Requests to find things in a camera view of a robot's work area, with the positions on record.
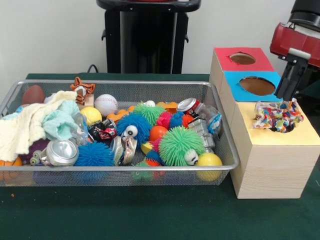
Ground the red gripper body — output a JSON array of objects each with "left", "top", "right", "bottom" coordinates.
[{"left": 269, "top": 21, "right": 320, "bottom": 68}]

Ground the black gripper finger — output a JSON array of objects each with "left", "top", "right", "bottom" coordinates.
[
  {"left": 284, "top": 64, "right": 309, "bottom": 101},
  {"left": 274, "top": 61, "right": 295, "bottom": 100}
]

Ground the white colourful patterned cloth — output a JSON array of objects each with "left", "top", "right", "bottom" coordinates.
[{"left": 251, "top": 98, "right": 305, "bottom": 133}]

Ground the green spiky ball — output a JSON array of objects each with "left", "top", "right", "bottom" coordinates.
[{"left": 158, "top": 125, "right": 206, "bottom": 167}]

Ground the mint green cloth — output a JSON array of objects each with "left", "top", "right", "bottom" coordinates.
[{"left": 41, "top": 99, "right": 84, "bottom": 141}]

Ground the cream knitted cloth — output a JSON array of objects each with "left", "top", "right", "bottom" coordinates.
[{"left": 0, "top": 90, "right": 79, "bottom": 162}]

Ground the wooden box with three holes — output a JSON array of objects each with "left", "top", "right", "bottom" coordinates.
[{"left": 209, "top": 46, "right": 320, "bottom": 200}]

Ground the silver mesh bin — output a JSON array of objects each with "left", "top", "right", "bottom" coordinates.
[{"left": 0, "top": 79, "right": 241, "bottom": 188}]

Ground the dark green table cloth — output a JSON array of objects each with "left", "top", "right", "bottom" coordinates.
[
  {"left": 0, "top": 72, "right": 320, "bottom": 240},
  {"left": 298, "top": 81, "right": 320, "bottom": 115}
]

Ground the yellow ball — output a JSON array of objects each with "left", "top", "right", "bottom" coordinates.
[{"left": 194, "top": 152, "right": 224, "bottom": 181}]

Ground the green spiky toy with eyes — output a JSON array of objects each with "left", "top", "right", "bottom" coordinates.
[{"left": 133, "top": 101, "right": 168, "bottom": 126}]

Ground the blue spiky ball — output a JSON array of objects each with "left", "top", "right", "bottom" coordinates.
[
  {"left": 73, "top": 141, "right": 116, "bottom": 168},
  {"left": 116, "top": 112, "right": 153, "bottom": 146}
]

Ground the white baseball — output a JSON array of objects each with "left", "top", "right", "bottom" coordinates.
[{"left": 94, "top": 93, "right": 119, "bottom": 117}]

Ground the tiger plush toy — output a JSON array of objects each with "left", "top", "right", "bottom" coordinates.
[{"left": 69, "top": 76, "right": 97, "bottom": 106}]

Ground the crushed silver can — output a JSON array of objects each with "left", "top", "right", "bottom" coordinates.
[{"left": 39, "top": 139, "right": 80, "bottom": 167}]

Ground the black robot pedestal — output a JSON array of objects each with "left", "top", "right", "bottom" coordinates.
[{"left": 96, "top": 0, "right": 202, "bottom": 75}]

